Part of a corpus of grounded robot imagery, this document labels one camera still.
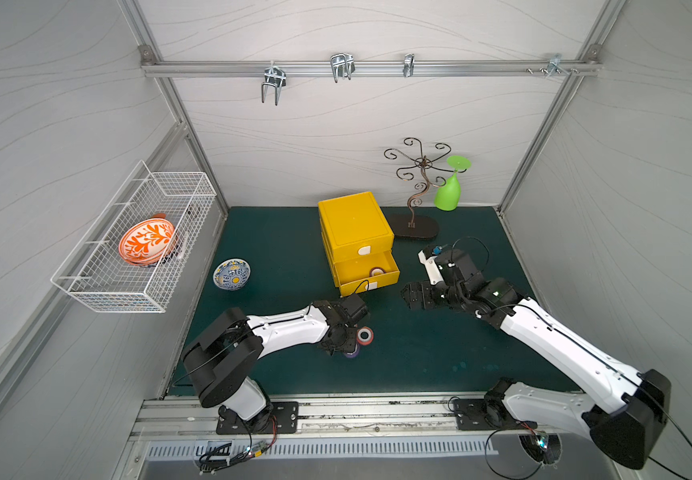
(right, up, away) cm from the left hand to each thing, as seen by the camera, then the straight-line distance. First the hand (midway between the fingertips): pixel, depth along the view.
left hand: (348, 348), depth 85 cm
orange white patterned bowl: (-46, +31, -18) cm, 58 cm away
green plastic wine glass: (+32, +47, +10) cm, 58 cm away
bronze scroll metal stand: (+24, +37, +30) cm, 53 cm away
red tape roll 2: (+5, +3, +2) cm, 6 cm away
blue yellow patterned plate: (-40, +19, +16) cm, 47 cm away
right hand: (+18, +19, -8) cm, 27 cm away
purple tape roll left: (+2, -1, -1) cm, 2 cm away
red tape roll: (+9, +21, +8) cm, 24 cm away
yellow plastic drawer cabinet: (+3, +31, -3) cm, 31 cm away
